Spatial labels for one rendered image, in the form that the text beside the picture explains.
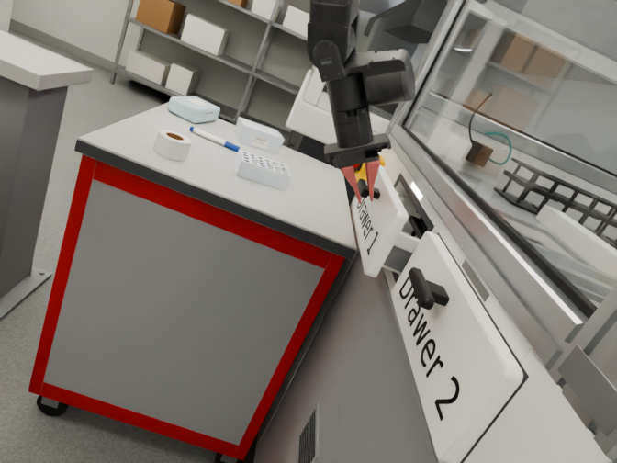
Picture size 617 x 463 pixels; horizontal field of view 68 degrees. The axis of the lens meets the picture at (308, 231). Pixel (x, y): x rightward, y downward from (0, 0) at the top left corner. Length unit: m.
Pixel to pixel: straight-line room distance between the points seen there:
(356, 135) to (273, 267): 0.38
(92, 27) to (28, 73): 4.14
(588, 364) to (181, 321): 0.87
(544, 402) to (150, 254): 0.81
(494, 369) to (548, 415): 0.05
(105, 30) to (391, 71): 4.85
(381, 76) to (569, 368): 0.46
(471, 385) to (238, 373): 0.78
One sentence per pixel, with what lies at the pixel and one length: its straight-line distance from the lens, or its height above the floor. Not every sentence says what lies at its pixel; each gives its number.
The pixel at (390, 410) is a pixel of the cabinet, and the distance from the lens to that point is 0.61.
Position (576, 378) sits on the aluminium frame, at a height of 0.96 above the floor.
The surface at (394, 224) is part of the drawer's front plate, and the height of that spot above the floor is 0.91.
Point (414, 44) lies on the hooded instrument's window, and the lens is 1.60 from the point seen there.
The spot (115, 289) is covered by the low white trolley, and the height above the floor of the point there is 0.46.
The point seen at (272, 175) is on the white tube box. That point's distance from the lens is 1.05.
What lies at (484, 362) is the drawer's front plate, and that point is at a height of 0.91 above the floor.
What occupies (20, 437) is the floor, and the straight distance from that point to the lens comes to 1.39.
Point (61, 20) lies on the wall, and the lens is 5.60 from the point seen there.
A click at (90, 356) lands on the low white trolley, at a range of 1.22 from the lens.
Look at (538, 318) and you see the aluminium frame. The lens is 0.42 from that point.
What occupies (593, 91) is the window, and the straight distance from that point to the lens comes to 0.54.
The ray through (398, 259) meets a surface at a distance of 0.70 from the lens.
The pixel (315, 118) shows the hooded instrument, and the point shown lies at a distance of 1.57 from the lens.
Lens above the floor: 1.09
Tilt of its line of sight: 21 degrees down
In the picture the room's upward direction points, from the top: 25 degrees clockwise
